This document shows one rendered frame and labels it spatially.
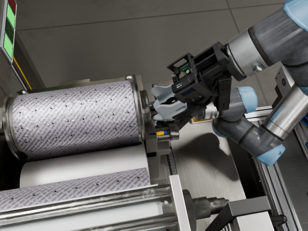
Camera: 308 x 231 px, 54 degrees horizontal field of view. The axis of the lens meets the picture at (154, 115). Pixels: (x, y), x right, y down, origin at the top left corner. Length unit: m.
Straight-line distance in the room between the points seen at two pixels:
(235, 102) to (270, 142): 0.15
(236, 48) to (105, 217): 0.34
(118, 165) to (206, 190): 0.41
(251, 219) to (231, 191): 0.58
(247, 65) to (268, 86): 1.85
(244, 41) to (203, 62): 0.07
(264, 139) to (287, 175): 0.97
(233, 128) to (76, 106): 0.48
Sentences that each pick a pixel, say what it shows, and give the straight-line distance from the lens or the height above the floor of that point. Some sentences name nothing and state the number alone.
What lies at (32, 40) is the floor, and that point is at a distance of 2.71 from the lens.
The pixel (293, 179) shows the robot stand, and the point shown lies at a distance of 1.86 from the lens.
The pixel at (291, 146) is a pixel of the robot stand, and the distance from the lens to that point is 1.93.
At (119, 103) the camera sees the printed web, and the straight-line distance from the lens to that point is 0.61.
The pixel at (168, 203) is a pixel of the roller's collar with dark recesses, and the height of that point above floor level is 1.37.
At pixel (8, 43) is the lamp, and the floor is 1.19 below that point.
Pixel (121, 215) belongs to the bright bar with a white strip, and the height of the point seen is 1.44.
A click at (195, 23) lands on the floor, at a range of 2.69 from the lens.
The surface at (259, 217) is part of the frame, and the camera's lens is 0.41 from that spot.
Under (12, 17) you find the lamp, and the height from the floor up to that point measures 1.18.
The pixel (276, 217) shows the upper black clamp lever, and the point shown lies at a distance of 0.49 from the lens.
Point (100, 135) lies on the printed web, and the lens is 0.63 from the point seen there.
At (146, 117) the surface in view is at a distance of 0.64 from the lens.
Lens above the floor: 1.82
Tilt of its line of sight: 60 degrees down
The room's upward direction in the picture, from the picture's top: straight up
